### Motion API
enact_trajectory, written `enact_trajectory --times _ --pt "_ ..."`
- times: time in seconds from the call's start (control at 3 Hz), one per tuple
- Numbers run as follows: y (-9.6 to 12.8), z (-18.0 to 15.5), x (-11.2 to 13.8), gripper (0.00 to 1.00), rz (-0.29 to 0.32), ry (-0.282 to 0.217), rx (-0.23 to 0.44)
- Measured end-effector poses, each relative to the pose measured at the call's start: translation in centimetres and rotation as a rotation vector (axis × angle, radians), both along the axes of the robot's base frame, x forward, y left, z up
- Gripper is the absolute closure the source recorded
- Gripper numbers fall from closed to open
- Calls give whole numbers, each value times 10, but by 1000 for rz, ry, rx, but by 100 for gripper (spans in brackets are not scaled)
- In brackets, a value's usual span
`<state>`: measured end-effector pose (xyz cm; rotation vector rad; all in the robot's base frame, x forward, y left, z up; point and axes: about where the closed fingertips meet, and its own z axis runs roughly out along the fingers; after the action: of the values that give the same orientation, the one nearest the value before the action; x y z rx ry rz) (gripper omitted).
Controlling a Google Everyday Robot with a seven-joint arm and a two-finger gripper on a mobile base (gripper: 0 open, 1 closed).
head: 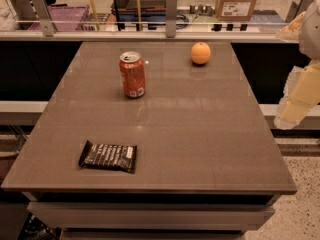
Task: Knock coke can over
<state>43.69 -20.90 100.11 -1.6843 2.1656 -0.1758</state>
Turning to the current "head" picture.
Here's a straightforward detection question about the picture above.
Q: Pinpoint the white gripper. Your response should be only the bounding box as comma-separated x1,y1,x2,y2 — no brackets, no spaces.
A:
274,0,320,130

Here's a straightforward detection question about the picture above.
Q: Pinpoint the metal railing post left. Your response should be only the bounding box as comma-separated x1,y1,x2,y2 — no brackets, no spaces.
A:
31,0,56,37

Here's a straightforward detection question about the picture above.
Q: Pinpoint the metal railing post middle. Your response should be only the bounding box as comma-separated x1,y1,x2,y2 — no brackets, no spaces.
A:
166,0,177,38

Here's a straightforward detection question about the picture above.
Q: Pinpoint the black snack bar wrapper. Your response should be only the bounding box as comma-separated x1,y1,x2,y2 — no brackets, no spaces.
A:
78,140,137,174

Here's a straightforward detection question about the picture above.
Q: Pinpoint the purple plastic crate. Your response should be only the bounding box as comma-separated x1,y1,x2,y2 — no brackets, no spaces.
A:
28,4,92,32

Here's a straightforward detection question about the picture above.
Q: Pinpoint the metal railing post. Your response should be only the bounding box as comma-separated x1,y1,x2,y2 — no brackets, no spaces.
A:
31,0,56,37
166,0,177,38
285,0,314,23

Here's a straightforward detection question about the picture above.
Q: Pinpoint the metal railing post right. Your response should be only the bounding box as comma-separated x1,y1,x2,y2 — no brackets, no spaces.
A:
285,0,314,23

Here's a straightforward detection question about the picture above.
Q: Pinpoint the orange fruit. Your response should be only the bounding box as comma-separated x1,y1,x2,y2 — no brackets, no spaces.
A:
191,42,211,65

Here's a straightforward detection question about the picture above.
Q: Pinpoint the cardboard box with label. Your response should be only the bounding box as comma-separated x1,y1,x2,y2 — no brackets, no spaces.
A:
215,0,257,21

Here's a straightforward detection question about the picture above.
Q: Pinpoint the red coke can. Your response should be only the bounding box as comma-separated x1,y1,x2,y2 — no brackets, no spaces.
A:
119,51,146,98

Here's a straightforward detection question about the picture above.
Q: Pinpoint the glass railing panel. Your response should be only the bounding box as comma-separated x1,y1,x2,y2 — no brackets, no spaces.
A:
0,0,320,35

